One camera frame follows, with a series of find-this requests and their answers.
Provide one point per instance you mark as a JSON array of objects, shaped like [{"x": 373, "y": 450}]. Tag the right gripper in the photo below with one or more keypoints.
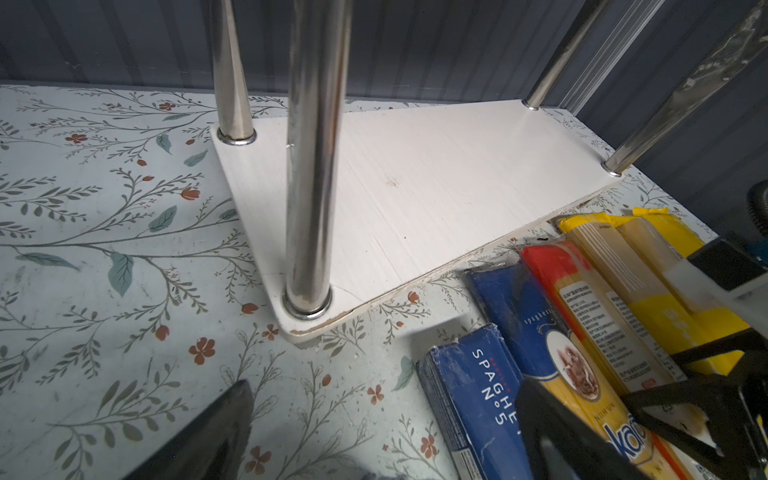
[{"x": 735, "y": 404}]

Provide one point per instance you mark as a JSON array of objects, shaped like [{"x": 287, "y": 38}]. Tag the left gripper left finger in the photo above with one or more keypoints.
[{"x": 211, "y": 446}]

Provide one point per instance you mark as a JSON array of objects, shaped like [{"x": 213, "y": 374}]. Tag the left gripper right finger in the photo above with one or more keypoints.
[{"x": 559, "y": 445}]

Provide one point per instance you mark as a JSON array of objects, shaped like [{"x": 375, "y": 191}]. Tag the yellow pastatime bag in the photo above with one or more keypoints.
[
  {"x": 671, "y": 228},
  {"x": 632, "y": 256}
]

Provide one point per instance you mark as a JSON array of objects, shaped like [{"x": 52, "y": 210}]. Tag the red spaghetti bag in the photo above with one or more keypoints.
[{"x": 616, "y": 340}]

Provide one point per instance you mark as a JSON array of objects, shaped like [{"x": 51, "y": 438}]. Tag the white two-tier shelf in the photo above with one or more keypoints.
[{"x": 343, "y": 210}]

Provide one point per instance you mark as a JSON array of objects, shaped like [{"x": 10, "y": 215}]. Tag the blue yellow spaghetti bag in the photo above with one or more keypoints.
[{"x": 547, "y": 352}]

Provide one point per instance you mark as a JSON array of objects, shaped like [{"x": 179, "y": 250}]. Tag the blue Barilla spaghetti box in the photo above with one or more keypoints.
[{"x": 472, "y": 385}]

